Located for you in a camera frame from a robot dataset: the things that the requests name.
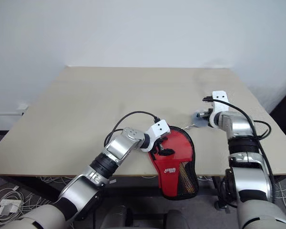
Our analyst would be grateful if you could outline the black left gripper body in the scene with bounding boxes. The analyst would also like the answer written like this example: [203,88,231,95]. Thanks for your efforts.
[152,135,169,150]

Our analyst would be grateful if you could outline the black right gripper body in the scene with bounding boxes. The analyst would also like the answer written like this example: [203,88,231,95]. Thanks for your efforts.
[204,107,215,121]

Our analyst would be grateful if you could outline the blue-grey plush keychain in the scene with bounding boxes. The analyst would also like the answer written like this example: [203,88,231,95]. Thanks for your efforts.
[182,111,209,131]

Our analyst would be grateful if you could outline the red and black paddle case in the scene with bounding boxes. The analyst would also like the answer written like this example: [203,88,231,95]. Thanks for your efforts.
[147,125,200,200]

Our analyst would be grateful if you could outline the dark cabinet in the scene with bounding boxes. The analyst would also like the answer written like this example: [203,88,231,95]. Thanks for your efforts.
[268,83,286,146]

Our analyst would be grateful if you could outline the white power adapter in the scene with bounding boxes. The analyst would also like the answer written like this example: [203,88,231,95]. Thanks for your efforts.
[0,199,23,215]

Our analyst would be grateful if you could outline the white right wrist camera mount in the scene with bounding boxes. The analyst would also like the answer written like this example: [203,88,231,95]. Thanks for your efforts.
[208,90,231,128]

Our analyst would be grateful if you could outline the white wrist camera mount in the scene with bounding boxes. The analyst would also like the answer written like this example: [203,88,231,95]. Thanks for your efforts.
[208,90,231,128]
[140,120,172,153]

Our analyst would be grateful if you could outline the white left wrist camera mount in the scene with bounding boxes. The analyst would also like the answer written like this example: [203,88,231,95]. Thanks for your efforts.
[140,120,172,153]

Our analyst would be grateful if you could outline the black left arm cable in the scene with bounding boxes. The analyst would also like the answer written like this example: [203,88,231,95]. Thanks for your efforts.
[103,110,161,153]

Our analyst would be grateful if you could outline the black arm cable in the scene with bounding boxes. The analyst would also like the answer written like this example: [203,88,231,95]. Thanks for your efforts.
[103,110,161,153]
[214,99,277,203]

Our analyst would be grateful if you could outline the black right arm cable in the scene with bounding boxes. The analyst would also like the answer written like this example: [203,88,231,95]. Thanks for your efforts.
[214,99,277,203]

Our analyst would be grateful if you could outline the black table frame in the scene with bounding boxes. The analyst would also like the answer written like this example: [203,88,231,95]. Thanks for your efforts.
[3,176,231,210]

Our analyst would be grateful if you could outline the white wall cable duct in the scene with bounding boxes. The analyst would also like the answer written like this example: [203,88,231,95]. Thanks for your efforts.
[0,103,30,117]

